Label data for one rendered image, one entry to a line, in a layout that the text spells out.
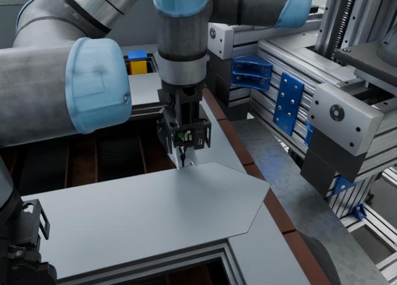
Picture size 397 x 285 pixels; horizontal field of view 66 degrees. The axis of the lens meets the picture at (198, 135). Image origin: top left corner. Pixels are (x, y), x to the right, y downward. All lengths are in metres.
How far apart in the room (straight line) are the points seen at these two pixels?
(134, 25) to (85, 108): 0.99
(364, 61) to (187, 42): 0.39
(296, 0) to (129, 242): 0.45
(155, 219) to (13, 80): 0.36
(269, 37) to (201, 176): 0.58
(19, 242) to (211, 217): 0.30
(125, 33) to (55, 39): 0.96
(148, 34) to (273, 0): 0.79
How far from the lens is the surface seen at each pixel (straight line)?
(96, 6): 0.35
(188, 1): 0.42
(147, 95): 0.87
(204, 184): 0.59
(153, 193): 0.58
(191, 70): 0.45
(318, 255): 0.72
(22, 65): 0.25
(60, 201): 0.61
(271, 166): 0.91
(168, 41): 0.44
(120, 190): 0.60
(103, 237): 0.54
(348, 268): 0.76
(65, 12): 0.35
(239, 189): 0.59
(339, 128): 0.66
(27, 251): 0.38
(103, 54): 0.25
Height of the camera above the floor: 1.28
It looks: 38 degrees down
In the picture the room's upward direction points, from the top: 1 degrees clockwise
